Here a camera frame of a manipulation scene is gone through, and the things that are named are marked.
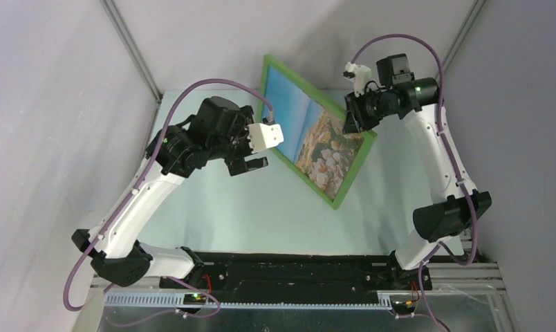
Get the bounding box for seaside landscape photo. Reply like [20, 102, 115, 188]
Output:
[261, 64, 367, 201]

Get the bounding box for aluminium frame rails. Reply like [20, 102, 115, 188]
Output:
[75, 252, 519, 331]

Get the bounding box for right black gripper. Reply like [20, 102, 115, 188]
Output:
[344, 86, 398, 134]

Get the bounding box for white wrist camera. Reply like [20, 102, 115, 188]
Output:
[248, 122, 284, 154]
[343, 62, 372, 97]

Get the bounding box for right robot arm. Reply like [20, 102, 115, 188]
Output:
[342, 54, 492, 289]

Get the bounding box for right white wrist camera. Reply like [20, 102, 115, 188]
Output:
[343, 62, 372, 97]

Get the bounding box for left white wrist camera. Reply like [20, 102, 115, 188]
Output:
[248, 122, 284, 154]

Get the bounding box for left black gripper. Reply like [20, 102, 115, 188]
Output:
[207, 106, 268, 174]

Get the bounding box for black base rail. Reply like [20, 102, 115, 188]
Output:
[182, 252, 432, 305]

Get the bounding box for wooden picture frame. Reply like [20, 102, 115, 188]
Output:
[254, 54, 379, 211]

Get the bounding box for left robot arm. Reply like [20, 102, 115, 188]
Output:
[71, 96, 284, 288]

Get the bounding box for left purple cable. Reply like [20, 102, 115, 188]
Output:
[62, 78, 275, 329]

